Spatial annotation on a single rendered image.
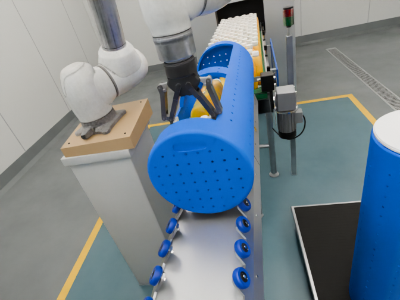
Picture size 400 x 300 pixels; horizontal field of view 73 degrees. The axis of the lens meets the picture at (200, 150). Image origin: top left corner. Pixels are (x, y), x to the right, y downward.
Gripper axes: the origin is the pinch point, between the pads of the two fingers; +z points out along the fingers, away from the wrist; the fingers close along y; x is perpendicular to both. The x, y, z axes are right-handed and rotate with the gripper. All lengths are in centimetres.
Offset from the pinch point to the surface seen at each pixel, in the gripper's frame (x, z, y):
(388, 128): -15, 14, -53
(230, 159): 9.3, 3.3, -9.6
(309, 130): -186, 118, -59
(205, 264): 23.9, 24.8, -1.2
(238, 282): 31.1, 19.8, -10.3
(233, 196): 9.0, 16.2, -8.4
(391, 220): -1, 38, -53
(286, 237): -56, 118, -25
